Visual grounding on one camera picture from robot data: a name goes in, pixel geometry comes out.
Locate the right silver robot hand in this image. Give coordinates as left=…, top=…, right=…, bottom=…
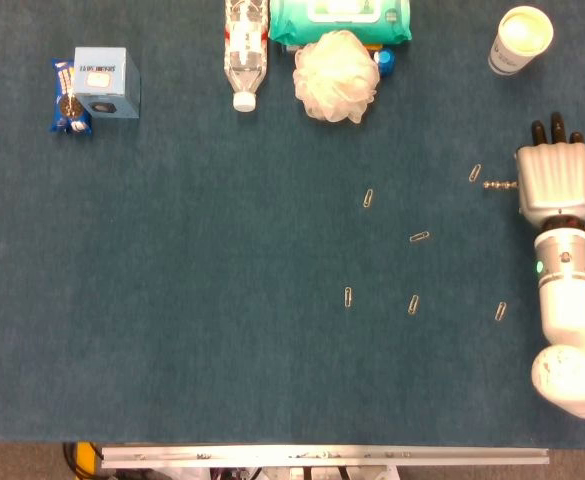
left=513, top=111, right=585, bottom=230

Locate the white paper cup blue print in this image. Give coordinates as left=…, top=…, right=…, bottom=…
left=487, top=5, right=555, bottom=77

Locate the blue bottle cap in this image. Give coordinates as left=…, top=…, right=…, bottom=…
left=373, top=47, right=397, bottom=78

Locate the cream mesh bath loofah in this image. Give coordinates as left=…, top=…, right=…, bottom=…
left=292, top=29, right=381, bottom=125

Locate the green wet wipes pack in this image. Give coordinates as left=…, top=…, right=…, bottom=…
left=267, top=0, right=414, bottom=47

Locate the clear plastic water bottle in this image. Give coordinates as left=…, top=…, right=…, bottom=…
left=223, top=0, right=270, bottom=113

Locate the teal felt table cover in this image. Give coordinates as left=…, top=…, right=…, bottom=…
left=0, top=0, right=585, bottom=448

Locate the light blue speaker box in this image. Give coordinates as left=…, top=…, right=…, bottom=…
left=73, top=46, right=142, bottom=120

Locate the blue cookie packet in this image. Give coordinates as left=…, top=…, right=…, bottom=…
left=49, top=58, right=94, bottom=136

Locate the yellow part under table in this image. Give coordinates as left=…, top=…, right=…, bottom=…
left=76, top=442, right=98, bottom=476

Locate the aluminium profile rail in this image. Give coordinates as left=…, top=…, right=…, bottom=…
left=100, top=446, right=550, bottom=470

